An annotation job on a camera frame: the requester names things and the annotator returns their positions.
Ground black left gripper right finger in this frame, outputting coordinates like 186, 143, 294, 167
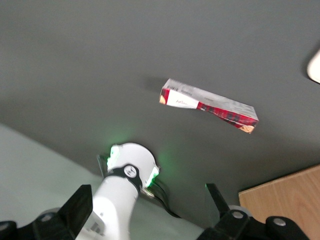
199, 183, 311, 240

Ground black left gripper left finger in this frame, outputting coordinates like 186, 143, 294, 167
0, 184, 94, 240

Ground red cookie box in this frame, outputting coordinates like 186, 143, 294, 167
158, 78, 259, 135

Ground white plastic tray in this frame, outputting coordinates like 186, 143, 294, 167
306, 47, 320, 85

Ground wooden drawer cabinet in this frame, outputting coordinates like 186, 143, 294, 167
238, 164, 320, 240

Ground black base cable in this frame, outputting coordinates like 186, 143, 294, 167
140, 181, 181, 219

